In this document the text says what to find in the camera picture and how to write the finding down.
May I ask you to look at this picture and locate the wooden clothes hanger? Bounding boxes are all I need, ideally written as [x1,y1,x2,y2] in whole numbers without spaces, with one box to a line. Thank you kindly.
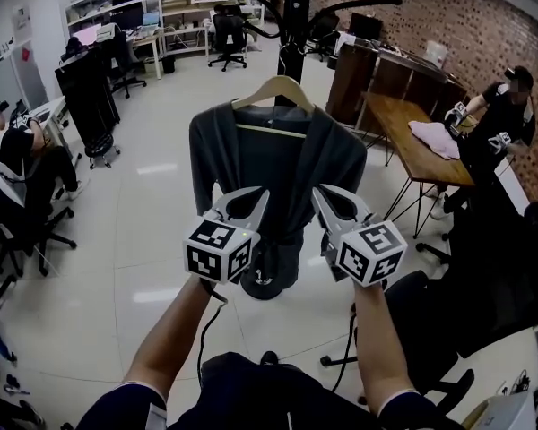
[230,74,317,140]

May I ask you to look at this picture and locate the person's dark shirt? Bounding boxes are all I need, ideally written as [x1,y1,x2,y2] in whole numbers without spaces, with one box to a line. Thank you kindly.
[74,350,468,430]

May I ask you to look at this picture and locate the person's right forearm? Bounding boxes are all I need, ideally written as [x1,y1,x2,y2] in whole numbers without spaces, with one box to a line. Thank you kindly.
[351,281,416,417]

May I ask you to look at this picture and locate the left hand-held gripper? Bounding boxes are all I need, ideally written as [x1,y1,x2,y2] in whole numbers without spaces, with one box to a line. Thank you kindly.
[182,186,271,286]

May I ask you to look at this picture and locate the black round stool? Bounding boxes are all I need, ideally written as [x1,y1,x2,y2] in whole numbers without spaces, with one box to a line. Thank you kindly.
[83,132,122,170]

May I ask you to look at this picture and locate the white box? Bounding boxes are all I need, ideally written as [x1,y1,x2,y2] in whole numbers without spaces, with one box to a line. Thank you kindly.
[462,391,538,430]

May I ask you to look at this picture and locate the wooden table with metal legs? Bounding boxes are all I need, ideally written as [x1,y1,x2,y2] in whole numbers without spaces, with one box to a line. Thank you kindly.
[360,90,477,239]

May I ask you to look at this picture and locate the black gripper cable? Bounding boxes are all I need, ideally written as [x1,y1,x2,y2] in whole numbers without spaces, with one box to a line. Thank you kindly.
[334,301,359,391]
[196,279,229,378]

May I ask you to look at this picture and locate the black computer monitor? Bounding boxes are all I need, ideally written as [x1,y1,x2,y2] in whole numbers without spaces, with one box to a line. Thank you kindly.
[108,4,145,31]

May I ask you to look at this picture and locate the black coat rack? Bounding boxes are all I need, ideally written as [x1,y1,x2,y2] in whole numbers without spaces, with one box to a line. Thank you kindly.
[192,0,404,302]

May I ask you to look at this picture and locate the white low cabinet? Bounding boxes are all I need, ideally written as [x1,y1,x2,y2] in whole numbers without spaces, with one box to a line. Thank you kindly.
[0,50,49,112]

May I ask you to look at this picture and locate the black office chair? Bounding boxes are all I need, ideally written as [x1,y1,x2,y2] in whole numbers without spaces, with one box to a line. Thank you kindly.
[207,4,248,73]
[415,201,538,358]
[319,268,476,412]
[0,190,78,279]

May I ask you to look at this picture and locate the dark wooden cabinet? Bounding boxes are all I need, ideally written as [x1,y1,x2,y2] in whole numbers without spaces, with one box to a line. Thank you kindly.
[325,41,471,139]

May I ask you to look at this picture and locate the pink cloth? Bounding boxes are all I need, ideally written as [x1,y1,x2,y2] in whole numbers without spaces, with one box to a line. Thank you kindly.
[407,120,463,161]

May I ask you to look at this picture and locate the person's left forearm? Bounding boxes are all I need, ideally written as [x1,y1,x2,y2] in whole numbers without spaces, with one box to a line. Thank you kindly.
[122,275,228,403]

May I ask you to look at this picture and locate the white desk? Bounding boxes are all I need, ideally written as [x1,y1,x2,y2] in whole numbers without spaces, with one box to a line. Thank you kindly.
[24,95,83,165]

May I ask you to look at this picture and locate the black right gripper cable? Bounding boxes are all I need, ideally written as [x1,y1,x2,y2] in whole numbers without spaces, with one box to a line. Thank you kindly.
[334,301,359,391]

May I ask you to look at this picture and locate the black folding panel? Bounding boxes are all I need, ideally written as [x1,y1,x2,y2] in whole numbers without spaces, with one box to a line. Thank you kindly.
[54,41,121,152]

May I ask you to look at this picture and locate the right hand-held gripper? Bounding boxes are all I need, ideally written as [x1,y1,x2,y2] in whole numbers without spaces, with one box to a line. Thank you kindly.
[311,184,409,287]

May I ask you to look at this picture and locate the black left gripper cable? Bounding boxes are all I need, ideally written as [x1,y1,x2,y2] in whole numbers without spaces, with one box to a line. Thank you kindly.
[196,279,229,378]

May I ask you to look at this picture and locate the dark grey clothing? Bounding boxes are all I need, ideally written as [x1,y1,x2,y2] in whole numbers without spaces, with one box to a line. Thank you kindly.
[188,99,369,287]

